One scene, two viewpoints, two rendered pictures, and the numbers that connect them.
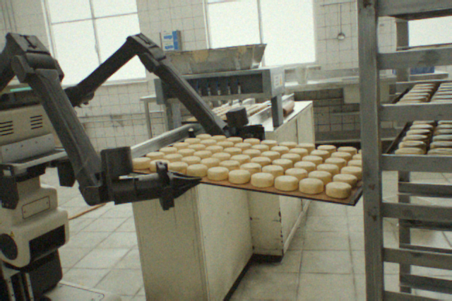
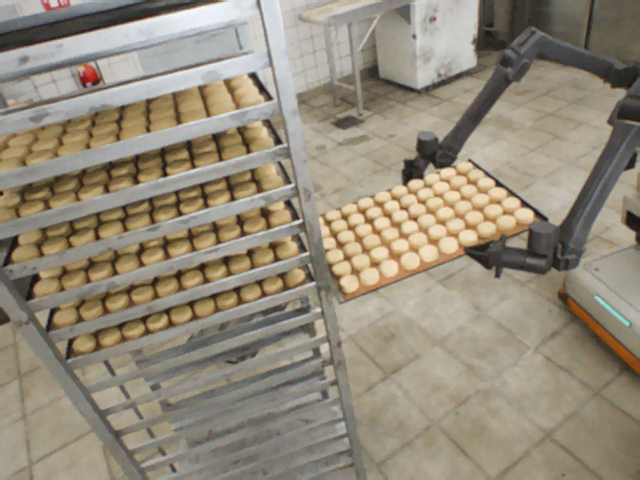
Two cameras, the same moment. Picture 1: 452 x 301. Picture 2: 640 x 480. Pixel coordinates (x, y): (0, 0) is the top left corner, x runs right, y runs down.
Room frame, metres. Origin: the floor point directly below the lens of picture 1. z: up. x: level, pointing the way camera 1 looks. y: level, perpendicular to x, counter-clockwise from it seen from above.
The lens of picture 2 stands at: (1.82, -1.03, 1.82)
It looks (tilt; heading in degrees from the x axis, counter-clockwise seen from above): 35 degrees down; 140
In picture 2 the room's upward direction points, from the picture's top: 11 degrees counter-clockwise
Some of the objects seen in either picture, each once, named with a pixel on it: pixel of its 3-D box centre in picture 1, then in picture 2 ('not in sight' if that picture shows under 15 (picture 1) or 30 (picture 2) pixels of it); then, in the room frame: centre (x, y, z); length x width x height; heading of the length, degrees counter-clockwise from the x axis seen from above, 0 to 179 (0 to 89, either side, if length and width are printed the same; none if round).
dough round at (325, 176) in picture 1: (319, 178); (339, 227); (0.94, -0.20, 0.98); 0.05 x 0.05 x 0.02
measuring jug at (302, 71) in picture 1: (302, 74); not in sight; (5.06, -0.96, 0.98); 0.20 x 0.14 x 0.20; 26
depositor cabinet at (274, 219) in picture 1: (252, 172); not in sight; (3.12, -0.18, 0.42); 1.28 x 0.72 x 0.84; 159
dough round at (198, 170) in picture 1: (197, 170); (415, 186); (1.03, 0.07, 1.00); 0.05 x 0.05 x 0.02
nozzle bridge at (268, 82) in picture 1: (222, 99); not in sight; (2.68, -0.01, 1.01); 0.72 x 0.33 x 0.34; 69
